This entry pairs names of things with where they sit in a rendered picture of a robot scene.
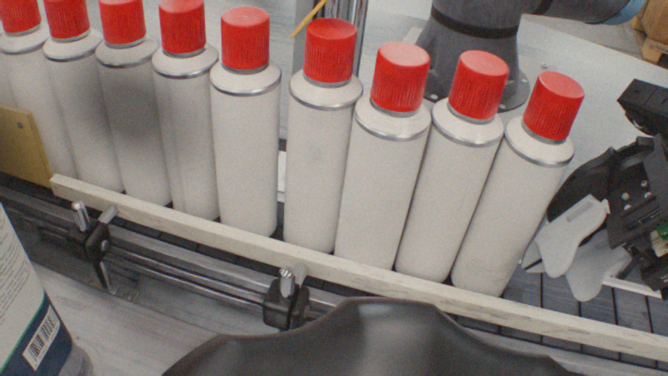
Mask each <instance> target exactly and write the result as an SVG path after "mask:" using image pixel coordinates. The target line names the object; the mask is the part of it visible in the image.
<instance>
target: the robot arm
mask: <svg viewBox="0 0 668 376"><path fill-rule="evenodd" d="M645 3H646V0H432V6H431V11H430V15H429V18H428V20H427V21H426V24H425V25H424V27H423V30H422V31H421V33H420V35H419V37H418V38H417V40H416V42H415V46H418V47H420V48H422V49H423V50H424V51H425V52H426V53H427V54H428V55H429V58H430V65H429V71H428V75H427V79H426V85H425V87H427V88H429V89H430V90H432V91H434V92H436V93H439V94H441V95H444V96H446V97H448V96H449V93H450V90H451V87H452V84H453V79H454V76H455V73H456V67H457V64H458V61H459V57H460V55H462V54H463V53H465V52H466V51H483V52H487V53H489V54H492V55H494V56H496V57H498V58H499V59H501V60H503V61H504V62H505V64H506V65H507V67H508V70H509V73H508V77H507V80H506V83H505V87H504V90H503V92H502V96H501V99H500V101H502V100H505V99H507V98H509V97H510V96H512V95H513V94H514V93H515V90H516V88H517V83H518V81H519V76H520V69H519V58H518V47H517V32H518V29H519V26H520V21H521V17H522V15H523V14H531V15H536V16H547V17H552V18H558V19H567V20H573V21H578V22H583V23H585V24H588V25H619V24H621V23H624V22H627V21H629V20H630V19H631V18H633V17H634V16H635V15H636V14H637V13H638V12H639V11H640V9H641V8H642V7H643V6H644V4H645ZM617 102H618V103H619V105H620V106H621V107H622V109H624V111H625V116H626V118H627V119H628V120H629V121H630V123H632V124H633V126H634V127H635V128H636V129H638V130H639V131H641V132H642V133H644V134H646V135H648V136H653V137H643V136H637V137H636V139H635V141H634V142H632V143H630V144H629V145H624V146H622V147H620V148H618V149H617V150H615V149H614V147H612V146H610V147H609V148H608V149H607V150H606V151H605V152H604V153H603V154H601V155H599V156H598V157H595V158H593V159H591V160H589V161H588V162H586V163H584V164H582V165H580V167H578V168H577V169H576V170H574V171H573V172H572V173H571V174H570V175H569V176H568V177H567V179H566V180H565V182H563V184H562V185H561V187H560V189H559V190H558V191H557V193H556V194H555V196H554V197H553V199H552V200H551V202H550V204H549V206H548V208H547V210H546V212H545V214H544V215H543V218H542V220H541V222H540V224H539V225H538V228H537V230H536V231H535V234H534V235H533V237H532V239H531V241H530V243H529V244H528V246H527V248H526V250H525V252H524V254H523V256H522V260H521V268H522V269H525V270H526V272H546V273H547V274H548V276H549V277H551V278H557V277H559V276H560V275H562V274H564V275H565V277H566V279H567V282H568V284H569V286H570V289H571V291H572V293H573V296H574V298H575V299H576V300H578V301H588V300H590V299H592V298H594V297H595V296H596V295H597V294H598V293H599V291H600V289H601V286H602V282H603V280H604V277H605V273H606V272H607V270H608V269H609V268H610V267H611V266H612V265H614V264H615V263H617V262H619V261H621V260H623V259H625V258H626V257H627V256H629V255H631V258H632V259H633V260H634V261H635V263H636V264H637V265H638V266H639V267H640V273H641V277H642V281H643V282H644V283H645V284H646V285H647V286H648V287H649V288H650V289H651V290H652V291H653V292H656V291H658V290H660V291H661V298H662V300H663V301H666V300H668V88H666V87H662V86H659V85H657V84H652V83H649V82H646V81H642V80H639V79H636V78H634V79H633V80H632V82H631V83H630V84H629V85H628V86H627V87H626V89H625V90H624V91H623V93H622V94H621V95H620V97H619V98H618V99H617ZM604 199H606V200H608V206H609V210H610V213H607V210H606V207H605V206H604V205H603V204H601V202H602V201H603V200H604Z"/></svg>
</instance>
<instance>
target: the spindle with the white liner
mask: <svg viewBox="0 0 668 376"><path fill-rule="evenodd" d="M160 376H573V375H572V374H571V373H569V372H568V371H567V370H566V369H565V368H564V367H563V366H562V365H561V364H559V363H558V362H557V361H555V360H554V359H552V358H551V357H550V356H549V355H548V354H533V353H528V352H524V351H517V350H513V349H510V348H505V347H502V346H500V345H496V344H494V343H492V342H489V341H487V340H485V339H483V338H481V337H479V336H477V335H475V334H474V333H471V332H470V331H468V330H467V329H465V328H463V327H462V326H461V325H460V324H458V323H457V322H455V321H454V320H453V319H451V318H450V317H449V316H448V315H447V314H445V313H444V312H443V311H442V310H440V309H439V308H438V307H436V306H435V305H434V304H432V303H428V302H424V301H416V300H410V299H404V298H387V297H348V298H345V299H344V300H343V301H341V302H340V303H339V304H338V305H337V306H336V307H334V308H333V309H332V310H331V311H329V312H328V313H326V314H325V315H323V316H322V317H320V318H319V319H316V320H315V321H313V322H311V323H309V324H307V325H304V326H303V327H300V328H296V329H293V330H288V331H284V332H280V333H270V334H261V335H236V334H225V333H220V334H219V335H217V336H215V337H213V338H212V339H210V340H208V341H206V342H205V343H203V344H202V345H199V346H198V347H197V348H195V349H194V350H192V351H190V352H189V353H188V354H187V355H185V356H184V357H182V358H181V359H180V360H178V361H177V362H176V363H175V364H174V365H172V366H171V367H170V368H169V369H167V370H166V371H165V372H164V373H162V374H161V375H160Z"/></svg>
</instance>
